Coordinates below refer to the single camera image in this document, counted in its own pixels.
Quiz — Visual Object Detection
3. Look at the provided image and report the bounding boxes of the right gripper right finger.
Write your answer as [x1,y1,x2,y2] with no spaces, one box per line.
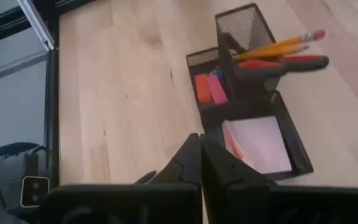
[201,134,358,224]

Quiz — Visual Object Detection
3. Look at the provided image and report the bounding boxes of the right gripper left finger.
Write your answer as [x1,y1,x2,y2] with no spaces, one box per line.
[39,133,203,224]

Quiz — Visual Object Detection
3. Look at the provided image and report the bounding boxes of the pink sticky note pad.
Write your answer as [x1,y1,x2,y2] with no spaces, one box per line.
[221,116,293,175]

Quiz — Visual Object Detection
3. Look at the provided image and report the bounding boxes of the orange eraser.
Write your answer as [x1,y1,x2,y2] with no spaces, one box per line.
[194,73,213,105]

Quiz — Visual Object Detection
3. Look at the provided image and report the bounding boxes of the pink eraser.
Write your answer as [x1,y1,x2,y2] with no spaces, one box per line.
[206,73,229,105]

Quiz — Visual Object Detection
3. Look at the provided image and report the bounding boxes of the small blue item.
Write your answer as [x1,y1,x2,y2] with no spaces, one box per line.
[211,66,226,80]

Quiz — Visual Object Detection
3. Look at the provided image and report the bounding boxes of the red and black scissors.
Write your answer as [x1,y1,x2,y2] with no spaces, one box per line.
[233,55,330,81]

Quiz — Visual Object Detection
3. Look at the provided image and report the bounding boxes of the black mesh desk organizer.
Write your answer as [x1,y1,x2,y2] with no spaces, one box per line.
[186,2,314,182]

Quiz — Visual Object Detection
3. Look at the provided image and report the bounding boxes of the grey backpack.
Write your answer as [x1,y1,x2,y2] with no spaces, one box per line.
[0,139,53,224]

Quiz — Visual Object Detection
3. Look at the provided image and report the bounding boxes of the silver aluminium rail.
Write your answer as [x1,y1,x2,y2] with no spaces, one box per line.
[16,0,56,52]

